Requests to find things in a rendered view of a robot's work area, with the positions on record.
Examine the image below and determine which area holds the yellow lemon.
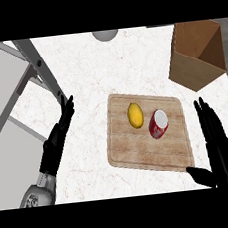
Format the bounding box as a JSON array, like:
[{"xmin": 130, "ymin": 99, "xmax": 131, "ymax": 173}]
[{"xmin": 126, "ymin": 101, "xmax": 146, "ymax": 130}]

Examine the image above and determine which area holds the grey round object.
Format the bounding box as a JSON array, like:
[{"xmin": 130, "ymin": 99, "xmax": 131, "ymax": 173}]
[{"xmin": 91, "ymin": 29, "xmax": 120, "ymax": 44}]

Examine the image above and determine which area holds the wooden cutting board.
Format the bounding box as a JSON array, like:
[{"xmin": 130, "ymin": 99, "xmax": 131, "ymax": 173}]
[{"xmin": 100, "ymin": 85, "xmax": 196, "ymax": 181}]

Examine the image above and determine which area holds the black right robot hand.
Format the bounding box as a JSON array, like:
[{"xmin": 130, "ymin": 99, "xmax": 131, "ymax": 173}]
[{"xmin": 178, "ymin": 94, "xmax": 228, "ymax": 192}]

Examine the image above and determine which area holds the red can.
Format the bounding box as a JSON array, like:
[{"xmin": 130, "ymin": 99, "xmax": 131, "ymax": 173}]
[{"xmin": 146, "ymin": 107, "xmax": 171, "ymax": 140}]

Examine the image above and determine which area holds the grey metal frame structure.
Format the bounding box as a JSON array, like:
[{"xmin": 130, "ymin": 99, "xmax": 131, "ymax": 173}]
[{"xmin": 0, "ymin": 35, "xmax": 79, "ymax": 212}]

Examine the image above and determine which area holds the brown cardboard box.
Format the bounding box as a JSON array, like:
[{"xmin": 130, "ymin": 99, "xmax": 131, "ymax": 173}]
[{"xmin": 162, "ymin": 18, "xmax": 228, "ymax": 96}]

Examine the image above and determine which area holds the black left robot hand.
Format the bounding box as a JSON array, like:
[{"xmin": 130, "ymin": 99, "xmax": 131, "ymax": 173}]
[{"xmin": 31, "ymin": 94, "xmax": 83, "ymax": 179}]

